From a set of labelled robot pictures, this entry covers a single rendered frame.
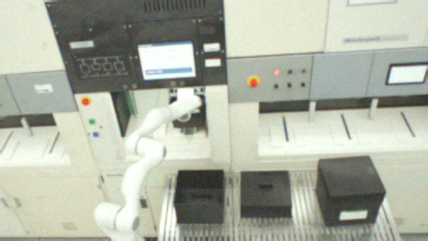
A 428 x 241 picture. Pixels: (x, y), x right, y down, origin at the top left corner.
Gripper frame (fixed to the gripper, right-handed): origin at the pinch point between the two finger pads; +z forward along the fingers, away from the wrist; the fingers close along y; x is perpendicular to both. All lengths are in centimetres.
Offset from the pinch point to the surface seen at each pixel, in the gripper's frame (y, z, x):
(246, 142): 36, -30, -23
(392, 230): 112, -81, -45
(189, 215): 2, -74, -38
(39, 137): -112, 0, -37
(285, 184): 57, -54, -35
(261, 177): 44, -48, -35
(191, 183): 2, -47, -40
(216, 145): 17.9, -35.3, -19.7
